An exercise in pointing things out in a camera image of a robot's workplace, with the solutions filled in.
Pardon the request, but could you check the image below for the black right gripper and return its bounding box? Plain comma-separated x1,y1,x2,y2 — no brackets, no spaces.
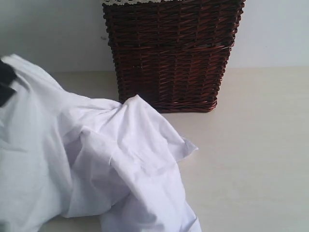
0,60,17,106

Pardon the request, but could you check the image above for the white t-shirt red print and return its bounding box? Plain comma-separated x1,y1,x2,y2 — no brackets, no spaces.
0,55,201,232

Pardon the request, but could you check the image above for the dark red wicker basket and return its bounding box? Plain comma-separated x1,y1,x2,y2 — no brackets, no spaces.
102,0,245,113

